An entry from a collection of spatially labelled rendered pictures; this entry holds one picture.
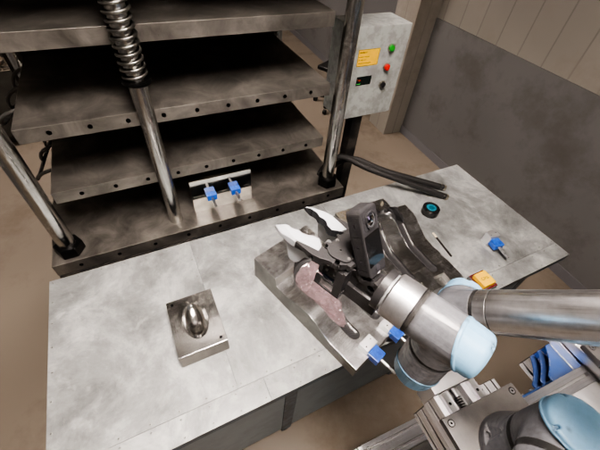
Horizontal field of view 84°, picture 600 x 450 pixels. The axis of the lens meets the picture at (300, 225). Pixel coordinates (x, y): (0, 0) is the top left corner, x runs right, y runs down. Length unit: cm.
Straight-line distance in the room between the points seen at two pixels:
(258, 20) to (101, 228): 103
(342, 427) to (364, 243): 153
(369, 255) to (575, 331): 29
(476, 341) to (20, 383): 217
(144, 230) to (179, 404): 74
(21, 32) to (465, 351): 124
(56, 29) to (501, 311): 124
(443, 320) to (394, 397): 156
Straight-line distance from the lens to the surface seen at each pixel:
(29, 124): 135
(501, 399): 103
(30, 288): 267
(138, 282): 138
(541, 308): 60
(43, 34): 124
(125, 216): 165
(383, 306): 52
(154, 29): 124
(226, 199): 158
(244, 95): 135
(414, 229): 144
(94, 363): 127
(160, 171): 137
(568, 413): 81
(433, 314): 51
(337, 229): 58
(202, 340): 112
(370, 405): 200
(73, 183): 148
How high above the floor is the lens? 188
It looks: 47 degrees down
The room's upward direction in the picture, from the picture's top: 6 degrees clockwise
